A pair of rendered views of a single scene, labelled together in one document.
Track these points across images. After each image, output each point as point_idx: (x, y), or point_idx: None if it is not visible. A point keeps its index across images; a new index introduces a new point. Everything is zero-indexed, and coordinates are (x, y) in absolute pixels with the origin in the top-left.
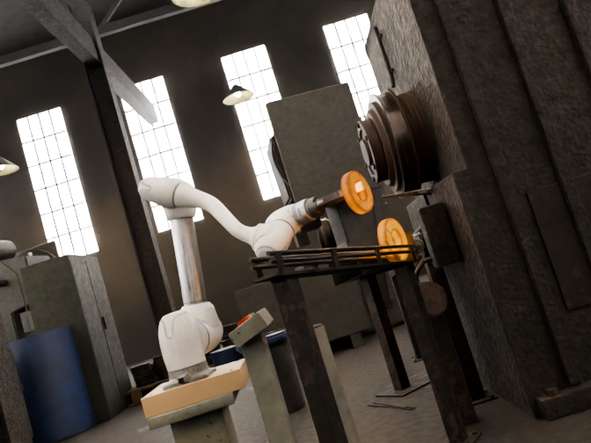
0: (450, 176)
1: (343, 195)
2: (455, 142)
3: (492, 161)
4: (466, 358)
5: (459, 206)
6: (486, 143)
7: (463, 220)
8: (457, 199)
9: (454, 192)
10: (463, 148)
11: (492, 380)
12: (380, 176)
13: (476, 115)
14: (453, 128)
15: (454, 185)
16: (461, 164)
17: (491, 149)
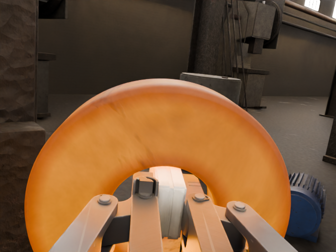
0: (31, 135)
1: (287, 227)
2: (15, 57)
3: (34, 113)
4: None
5: (19, 204)
6: (36, 80)
7: (16, 235)
8: (24, 188)
9: (12, 174)
10: (34, 79)
11: None
12: None
13: (35, 22)
14: (34, 29)
15: (32, 158)
16: (5, 109)
17: (37, 93)
